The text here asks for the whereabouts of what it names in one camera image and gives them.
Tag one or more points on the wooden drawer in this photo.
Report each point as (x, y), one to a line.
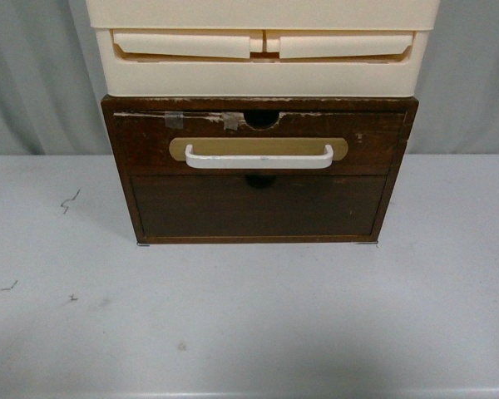
(155, 142)
(228, 206)

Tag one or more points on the grey backdrop curtain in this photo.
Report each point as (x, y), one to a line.
(51, 81)

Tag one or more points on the white drawer handle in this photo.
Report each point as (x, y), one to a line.
(259, 162)

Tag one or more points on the cream plastic storage box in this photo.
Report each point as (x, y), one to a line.
(272, 79)

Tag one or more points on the cream plastic upper box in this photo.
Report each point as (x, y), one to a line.
(276, 15)

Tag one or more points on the dark brown wooden cabinet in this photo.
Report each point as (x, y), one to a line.
(259, 113)

